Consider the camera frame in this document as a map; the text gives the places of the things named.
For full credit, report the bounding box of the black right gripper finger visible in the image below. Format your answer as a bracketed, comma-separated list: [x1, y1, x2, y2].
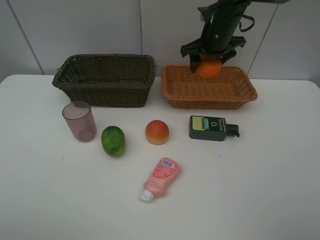
[189, 55, 201, 73]
[219, 49, 237, 65]

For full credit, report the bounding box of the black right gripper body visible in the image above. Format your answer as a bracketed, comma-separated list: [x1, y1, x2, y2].
[180, 15, 247, 57]

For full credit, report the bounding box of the dark brown wicker basket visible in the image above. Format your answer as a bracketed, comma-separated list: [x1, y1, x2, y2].
[52, 54, 156, 108]

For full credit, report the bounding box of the orange wicker basket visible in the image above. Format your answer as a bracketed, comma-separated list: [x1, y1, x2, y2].
[161, 64, 258, 110]

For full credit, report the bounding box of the pink squeeze bottle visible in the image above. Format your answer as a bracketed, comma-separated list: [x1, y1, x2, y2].
[139, 157, 181, 203]

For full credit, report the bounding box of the dark green pump bottle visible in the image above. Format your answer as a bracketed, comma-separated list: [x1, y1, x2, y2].
[189, 115, 240, 142]

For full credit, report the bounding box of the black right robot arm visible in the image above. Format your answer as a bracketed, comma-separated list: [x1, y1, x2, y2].
[180, 0, 255, 73]

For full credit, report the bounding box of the orange mandarin fruit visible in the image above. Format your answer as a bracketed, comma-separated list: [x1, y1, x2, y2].
[195, 55, 222, 79]

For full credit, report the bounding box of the translucent purple plastic cup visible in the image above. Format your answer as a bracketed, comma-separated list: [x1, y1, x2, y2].
[62, 101, 97, 142]

